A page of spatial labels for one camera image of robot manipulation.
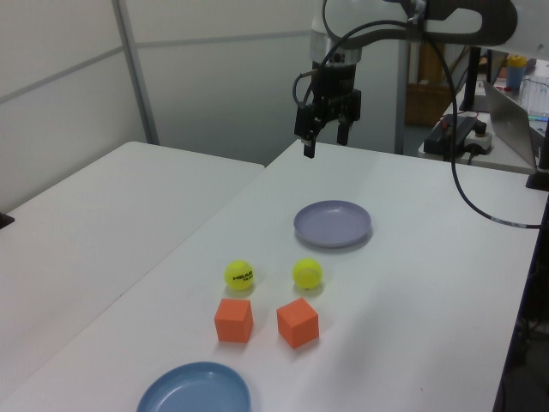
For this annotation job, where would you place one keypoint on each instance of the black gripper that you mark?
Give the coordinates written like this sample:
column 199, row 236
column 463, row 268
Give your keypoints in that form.
column 339, row 98

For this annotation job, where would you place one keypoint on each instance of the plain yellow tennis ball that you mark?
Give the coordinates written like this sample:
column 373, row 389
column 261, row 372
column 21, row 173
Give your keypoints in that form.
column 307, row 273

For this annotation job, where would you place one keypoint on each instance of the yellow tennis ball HEAD print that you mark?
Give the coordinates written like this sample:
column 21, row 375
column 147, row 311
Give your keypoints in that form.
column 239, row 275

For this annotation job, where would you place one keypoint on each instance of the orange foam cube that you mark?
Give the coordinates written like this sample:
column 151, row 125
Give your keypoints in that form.
column 297, row 324
column 231, row 324

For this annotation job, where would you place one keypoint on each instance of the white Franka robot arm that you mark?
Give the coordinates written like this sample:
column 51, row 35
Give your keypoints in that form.
column 532, row 30

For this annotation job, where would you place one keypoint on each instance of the purple plastic plate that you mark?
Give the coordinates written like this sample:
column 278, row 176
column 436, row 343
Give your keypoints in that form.
column 332, row 223

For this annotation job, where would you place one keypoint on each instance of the black power box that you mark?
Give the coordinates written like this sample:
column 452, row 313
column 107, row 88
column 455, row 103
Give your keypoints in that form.
column 442, row 139

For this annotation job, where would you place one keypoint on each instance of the black upright stand pole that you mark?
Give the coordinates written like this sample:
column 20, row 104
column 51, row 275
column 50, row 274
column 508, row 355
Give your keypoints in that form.
column 471, row 81

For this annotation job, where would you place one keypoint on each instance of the grey emergency stop button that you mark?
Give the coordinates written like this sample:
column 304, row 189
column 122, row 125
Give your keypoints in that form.
column 481, row 139

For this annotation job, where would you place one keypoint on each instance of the silver laptop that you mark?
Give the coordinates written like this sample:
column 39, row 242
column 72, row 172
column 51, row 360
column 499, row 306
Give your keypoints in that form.
column 508, row 120

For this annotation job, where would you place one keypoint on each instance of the white side desk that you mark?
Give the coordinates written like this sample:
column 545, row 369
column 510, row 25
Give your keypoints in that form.
column 506, row 162

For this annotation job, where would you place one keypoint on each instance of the blue bottle yellow lid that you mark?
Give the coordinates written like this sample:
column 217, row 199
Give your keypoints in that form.
column 516, row 75

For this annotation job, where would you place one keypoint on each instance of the clear plastic tray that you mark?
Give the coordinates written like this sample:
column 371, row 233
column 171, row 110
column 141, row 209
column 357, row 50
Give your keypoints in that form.
column 536, row 96

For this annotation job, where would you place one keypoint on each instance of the blue plastic plate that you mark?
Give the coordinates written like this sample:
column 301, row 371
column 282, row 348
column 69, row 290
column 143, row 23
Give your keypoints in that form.
column 193, row 390

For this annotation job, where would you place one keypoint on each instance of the black table clamp post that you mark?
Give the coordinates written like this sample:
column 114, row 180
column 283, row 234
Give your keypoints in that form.
column 542, row 167

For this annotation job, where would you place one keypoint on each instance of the black pole clamp mount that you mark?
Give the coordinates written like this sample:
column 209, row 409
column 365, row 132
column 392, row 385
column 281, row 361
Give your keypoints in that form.
column 5, row 220

